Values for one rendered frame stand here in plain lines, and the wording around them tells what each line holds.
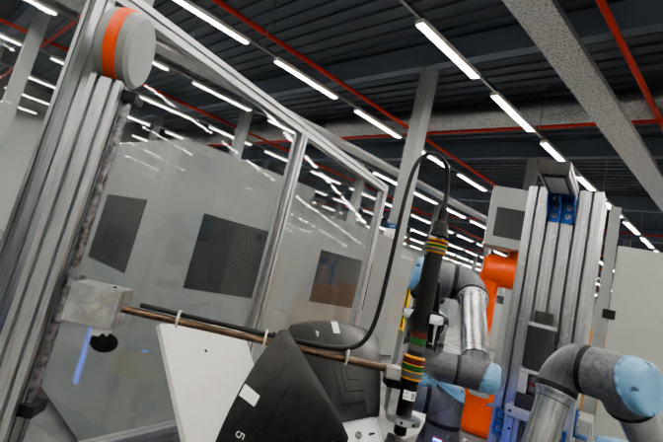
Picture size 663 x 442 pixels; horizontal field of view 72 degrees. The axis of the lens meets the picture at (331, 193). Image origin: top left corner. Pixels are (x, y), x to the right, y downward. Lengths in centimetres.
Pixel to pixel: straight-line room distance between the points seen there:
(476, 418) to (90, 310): 426
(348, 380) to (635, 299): 197
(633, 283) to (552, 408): 153
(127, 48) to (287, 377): 66
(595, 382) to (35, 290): 118
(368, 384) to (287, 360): 30
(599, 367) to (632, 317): 149
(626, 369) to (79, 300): 113
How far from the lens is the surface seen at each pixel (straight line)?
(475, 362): 126
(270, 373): 74
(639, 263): 277
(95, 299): 95
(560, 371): 130
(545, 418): 131
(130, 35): 99
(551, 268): 183
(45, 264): 98
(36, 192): 110
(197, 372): 102
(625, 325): 274
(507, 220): 493
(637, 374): 124
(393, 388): 97
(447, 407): 172
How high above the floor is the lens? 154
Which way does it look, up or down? 9 degrees up
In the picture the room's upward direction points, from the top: 14 degrees clockwise
